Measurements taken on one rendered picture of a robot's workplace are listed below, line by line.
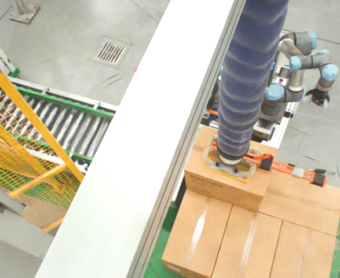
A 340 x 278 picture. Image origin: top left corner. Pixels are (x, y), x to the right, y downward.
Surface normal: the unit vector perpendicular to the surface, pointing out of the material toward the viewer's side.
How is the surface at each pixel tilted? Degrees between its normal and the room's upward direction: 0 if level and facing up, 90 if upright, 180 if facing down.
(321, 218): 0
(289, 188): 0
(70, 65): 0
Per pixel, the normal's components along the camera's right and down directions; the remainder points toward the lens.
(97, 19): -0.07, -0.45
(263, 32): 0.22, 0.75
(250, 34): -0.29, 0.80
